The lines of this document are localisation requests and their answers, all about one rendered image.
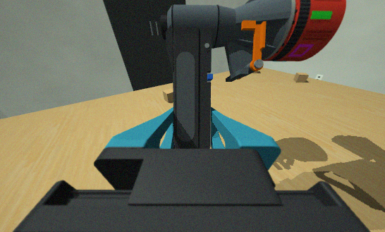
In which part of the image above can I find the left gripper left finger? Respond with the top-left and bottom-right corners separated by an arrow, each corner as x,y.
105,107 -> 173,149

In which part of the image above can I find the dark grey hose nozzle with red front ring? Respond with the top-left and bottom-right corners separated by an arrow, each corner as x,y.
161,0 -> 346,149

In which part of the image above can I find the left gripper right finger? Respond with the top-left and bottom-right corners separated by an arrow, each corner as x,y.
211,107 -> 281,170

